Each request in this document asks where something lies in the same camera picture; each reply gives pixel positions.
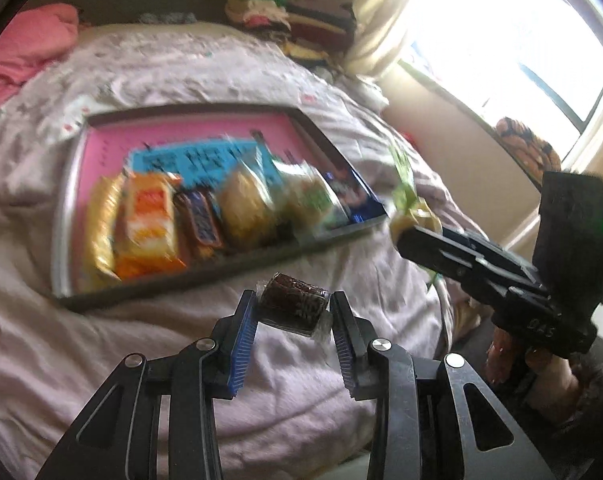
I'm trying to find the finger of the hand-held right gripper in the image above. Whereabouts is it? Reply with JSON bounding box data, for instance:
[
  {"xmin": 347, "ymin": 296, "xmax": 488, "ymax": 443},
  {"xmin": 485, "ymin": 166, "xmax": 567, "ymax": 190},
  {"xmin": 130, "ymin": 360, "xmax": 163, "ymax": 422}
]
[
  {"xmin": 397, "ymin": 235, "xmax": 549, "ymax": 313},
  {"xmin": 410, "ymin": 225, "xmax": 536, "ymax": 283}
]

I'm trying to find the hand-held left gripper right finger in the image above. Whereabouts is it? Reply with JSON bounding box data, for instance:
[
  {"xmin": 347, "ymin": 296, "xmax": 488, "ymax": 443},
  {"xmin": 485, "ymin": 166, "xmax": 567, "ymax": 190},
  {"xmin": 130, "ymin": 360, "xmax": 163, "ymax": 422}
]
[{"xmin": 330, "ymin": 290, "xmax": 557, "ymax": 480}]

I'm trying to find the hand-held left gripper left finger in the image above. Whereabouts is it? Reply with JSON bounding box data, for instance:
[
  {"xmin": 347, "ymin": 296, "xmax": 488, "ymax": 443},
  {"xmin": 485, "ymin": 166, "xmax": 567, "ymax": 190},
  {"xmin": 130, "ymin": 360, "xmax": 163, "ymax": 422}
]
[{"xmin": 34, "ymin": 290, "xmax": 260, "ymax": 480}]

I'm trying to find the small brown candy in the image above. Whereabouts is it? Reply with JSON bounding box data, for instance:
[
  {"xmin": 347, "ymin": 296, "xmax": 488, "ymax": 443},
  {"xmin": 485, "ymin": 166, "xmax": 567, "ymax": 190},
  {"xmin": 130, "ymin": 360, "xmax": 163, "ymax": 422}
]
[{"xmin": 256, "ymin": 272, "xmax": 332, "ymax": 338}]

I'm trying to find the light green packet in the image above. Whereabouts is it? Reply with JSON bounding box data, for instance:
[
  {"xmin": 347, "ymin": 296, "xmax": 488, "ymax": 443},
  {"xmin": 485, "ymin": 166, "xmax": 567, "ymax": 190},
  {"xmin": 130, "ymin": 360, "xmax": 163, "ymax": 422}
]
[{"xmin": 386, "ymin": 145, "xmax": 442, "ymax": 251}]

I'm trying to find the shallow grey cardboard tray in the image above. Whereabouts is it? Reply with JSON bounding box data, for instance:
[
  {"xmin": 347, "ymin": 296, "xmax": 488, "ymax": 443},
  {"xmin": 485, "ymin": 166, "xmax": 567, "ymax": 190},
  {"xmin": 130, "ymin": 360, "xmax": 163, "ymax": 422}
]
[{"xmin": 52, "ymin": 102, "xmax": 389, "ymax": 311}]

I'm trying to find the blue cookie packet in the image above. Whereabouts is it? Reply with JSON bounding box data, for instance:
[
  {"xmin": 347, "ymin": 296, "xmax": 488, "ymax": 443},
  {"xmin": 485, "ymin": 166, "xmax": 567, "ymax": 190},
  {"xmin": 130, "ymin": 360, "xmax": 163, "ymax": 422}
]
[{"xmin": 326, "ymin": 170, "xmax": 387, "ymax": 226}]

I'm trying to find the brown chocolate bar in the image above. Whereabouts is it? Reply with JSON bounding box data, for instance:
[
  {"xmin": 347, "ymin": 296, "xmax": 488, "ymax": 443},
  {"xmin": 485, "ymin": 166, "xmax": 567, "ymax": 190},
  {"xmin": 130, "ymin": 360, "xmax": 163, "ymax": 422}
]
[{"xmin": 174, "ymin": 190, "xmax": 225, "ymax": 261}]

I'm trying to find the yellow pastry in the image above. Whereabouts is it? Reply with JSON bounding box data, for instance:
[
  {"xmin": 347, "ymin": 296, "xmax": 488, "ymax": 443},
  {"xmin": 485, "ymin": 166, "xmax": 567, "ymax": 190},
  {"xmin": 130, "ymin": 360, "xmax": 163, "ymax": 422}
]
[{"xmin": 216, "ymin": 160, "xmax": 282, "ymax": 251}]

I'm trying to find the green label pastry packet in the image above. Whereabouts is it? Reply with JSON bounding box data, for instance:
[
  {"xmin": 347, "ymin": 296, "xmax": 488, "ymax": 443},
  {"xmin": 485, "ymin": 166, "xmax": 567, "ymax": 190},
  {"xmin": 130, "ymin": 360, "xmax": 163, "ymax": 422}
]
[{"xmin": 274, "ymin": 160, "xmax": 349, "ymax": 241}]

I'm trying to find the orange biscuit packet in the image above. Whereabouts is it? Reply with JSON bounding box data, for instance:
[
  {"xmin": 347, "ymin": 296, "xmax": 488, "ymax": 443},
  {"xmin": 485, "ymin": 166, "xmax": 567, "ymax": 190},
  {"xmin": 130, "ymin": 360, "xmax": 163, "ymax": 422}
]
[{"xmin": 114, "ymin": 172, "xmax": 187, "ymax": 281}]

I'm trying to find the yellow crisp packet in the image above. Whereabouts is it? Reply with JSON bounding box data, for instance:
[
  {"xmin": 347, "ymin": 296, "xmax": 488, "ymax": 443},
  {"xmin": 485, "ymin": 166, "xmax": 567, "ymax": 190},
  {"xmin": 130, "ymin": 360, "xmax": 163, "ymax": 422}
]
[{"xmin": 84, "ymin": 175, "xmax": 127, "ymax": 281}]

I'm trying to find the person's right forearm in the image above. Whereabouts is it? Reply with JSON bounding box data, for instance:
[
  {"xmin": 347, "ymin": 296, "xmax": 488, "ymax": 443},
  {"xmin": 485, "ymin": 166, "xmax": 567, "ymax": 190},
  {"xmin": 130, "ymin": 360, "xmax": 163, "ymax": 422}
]
[{"xmin": 551, "ymin": 345, "xmax": 603, "ymax": 441}]

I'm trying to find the person's right hand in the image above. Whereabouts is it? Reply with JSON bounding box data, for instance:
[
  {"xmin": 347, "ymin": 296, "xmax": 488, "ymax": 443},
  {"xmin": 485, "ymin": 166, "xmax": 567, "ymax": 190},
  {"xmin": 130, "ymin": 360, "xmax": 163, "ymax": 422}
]
[{"xmin": 484, "ymin": 330, "xmax": 582, "ymax": 406}]

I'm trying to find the orange patterned cushion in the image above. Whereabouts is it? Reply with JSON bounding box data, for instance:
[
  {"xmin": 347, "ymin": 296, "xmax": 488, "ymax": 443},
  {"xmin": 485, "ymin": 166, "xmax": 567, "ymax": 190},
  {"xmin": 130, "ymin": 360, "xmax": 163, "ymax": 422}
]
[{"xmin": 495, "ymin": 116, "xmax": 562, "ymax": 186}]

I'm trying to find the white crumpled cloth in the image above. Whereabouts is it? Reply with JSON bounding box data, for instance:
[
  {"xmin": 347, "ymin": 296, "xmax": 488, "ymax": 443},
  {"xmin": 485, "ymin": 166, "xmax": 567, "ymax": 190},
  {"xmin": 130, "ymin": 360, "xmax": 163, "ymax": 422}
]
[{"xmin": 354, "ymin": 77, "xmax": 392, "ymax": 111}]

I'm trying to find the window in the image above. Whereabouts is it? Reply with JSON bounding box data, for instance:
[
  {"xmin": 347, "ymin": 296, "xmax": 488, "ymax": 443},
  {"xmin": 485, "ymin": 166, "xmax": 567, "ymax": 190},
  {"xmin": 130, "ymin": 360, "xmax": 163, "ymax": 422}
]
[{"xmin": 396, "ymin": 0, "xmax": 603, "ymax": 161}]

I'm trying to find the cream curtain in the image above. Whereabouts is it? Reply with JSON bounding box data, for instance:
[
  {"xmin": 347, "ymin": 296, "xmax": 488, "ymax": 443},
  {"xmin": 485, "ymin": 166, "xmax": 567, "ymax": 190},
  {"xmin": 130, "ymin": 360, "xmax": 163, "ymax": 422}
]
[{"xmin": 341, "ymin": 0, "xmax": 427, "ymax": 78}]

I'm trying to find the pile of folded clothes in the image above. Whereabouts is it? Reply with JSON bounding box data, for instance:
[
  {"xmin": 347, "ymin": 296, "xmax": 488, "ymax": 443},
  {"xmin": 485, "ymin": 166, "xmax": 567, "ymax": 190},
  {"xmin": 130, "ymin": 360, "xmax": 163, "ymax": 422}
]
[{"xmin": 225, "ymin": 0, "xmax": 357, "ymax": 66}]

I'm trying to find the dark patterned cloth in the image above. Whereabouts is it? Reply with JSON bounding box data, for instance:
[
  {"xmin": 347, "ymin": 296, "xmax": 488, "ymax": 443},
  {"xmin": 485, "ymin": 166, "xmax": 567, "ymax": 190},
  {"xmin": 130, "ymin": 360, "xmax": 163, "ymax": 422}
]
[{"xmin": 136, "ymin": 10, "xmax": 197, "ymax": 26}]

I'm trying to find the pink quilt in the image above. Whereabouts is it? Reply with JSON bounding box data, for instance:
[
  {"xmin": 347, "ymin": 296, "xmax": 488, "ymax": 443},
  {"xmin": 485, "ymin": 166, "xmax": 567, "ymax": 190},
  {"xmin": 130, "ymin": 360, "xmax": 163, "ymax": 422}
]
[{"xmin": 0, "ymin": 2, "xmax": 80, "ymax": 123}]

